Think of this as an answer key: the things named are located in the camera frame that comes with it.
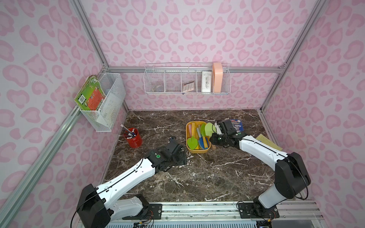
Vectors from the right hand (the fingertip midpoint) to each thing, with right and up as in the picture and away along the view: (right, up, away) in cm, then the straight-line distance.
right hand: (209, 139), depth 88 cm
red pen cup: (-48, +1, +1) cm, 48 cm away
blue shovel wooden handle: (-5, -4, +7) cm, 9 cm away
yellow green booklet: (+41, -2, +13) cm, 43 cm away
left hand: (-16, -8, -10) cm, 21 cm away
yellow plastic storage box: (-7, +1, +14) cm, 16 cm away
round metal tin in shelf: (-33, +33, +6) cm, 47 cm away
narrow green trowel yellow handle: (-2, -4, +4) cm, 6 cm away
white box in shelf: (-1, +37, +4) cm, 37 cm away
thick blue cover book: (+24, +9, +19) cm, 32 cm away
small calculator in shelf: (-13, +35, +7) cm, 38 cm away
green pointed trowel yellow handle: (-10, -3, +7) cm, 13 cm away
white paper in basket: (-59, +18, -4) cm, 62 cm away
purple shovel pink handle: (-13, +4, +12) cm, 18 cm away
